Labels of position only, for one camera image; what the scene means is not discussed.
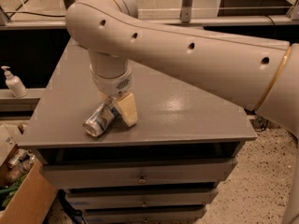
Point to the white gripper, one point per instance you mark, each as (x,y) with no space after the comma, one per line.
(112,84)

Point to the silver blue redbull can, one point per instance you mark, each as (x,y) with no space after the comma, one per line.
(100,119)

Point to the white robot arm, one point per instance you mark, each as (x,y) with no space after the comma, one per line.
(256,73)

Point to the grey drawer cabinet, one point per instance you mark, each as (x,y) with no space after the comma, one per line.
(166,167)

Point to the white pump bottle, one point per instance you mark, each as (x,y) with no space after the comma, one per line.
(14,83)

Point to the cardboard box with items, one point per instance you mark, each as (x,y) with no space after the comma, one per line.
(34,197)

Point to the metal rail frame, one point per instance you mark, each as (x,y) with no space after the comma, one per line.
(49,14)

